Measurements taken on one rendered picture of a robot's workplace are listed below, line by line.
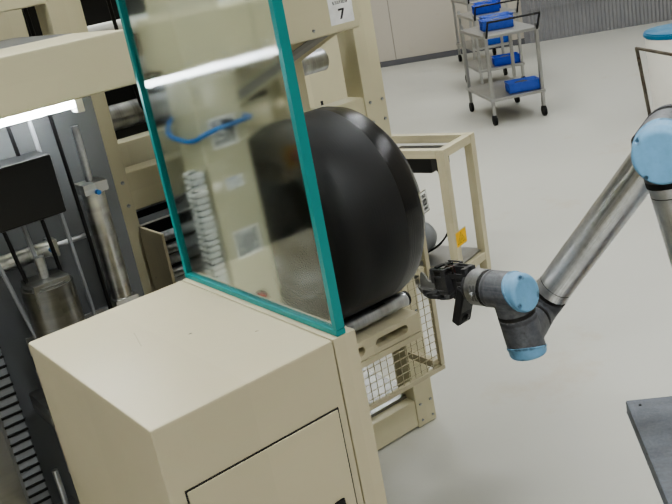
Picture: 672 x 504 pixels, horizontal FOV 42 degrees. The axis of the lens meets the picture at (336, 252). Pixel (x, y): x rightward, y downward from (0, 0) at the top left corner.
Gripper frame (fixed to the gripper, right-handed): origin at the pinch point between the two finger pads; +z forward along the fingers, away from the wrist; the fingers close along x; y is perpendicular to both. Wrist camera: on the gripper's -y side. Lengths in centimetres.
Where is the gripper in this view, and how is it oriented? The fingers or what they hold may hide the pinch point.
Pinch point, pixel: (422, 288)
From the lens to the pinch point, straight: 233.9
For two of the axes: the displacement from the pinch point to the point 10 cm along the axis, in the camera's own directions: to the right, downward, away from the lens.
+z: -5.8, -0.5, 8.1
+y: -2.5, -9.4, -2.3
